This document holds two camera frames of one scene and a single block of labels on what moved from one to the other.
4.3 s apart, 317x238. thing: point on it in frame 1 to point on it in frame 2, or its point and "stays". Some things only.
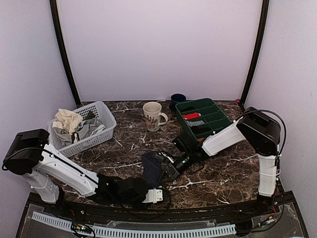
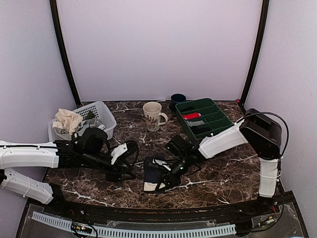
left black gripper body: x=125 y=201 to x=90 y=159
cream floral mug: x=152 y=111 stays
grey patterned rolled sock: x=193 y=123 stays
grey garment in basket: x=84 y=129 stays
